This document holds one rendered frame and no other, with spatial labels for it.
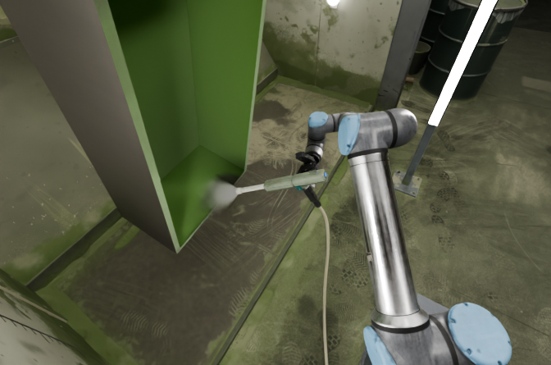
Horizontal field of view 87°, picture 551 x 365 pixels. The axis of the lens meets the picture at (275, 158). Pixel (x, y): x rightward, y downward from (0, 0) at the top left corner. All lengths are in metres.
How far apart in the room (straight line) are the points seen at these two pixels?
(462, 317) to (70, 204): 2.02
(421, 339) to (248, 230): 1.32
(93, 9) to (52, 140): 1.62
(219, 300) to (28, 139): 1.42
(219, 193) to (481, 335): 1.11
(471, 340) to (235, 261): 1.31
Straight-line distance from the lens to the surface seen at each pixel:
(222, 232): 2.02
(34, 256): 2.20
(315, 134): 1.44
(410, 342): 0.91
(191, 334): 1.83
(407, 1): 2.62
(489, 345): 1.00
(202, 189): 1.51
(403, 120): 0.91
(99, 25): 0.64
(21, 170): 2.16
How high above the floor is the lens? 1.76
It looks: 46 degrees down
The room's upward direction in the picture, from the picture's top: 3 degrees counter-clockwise
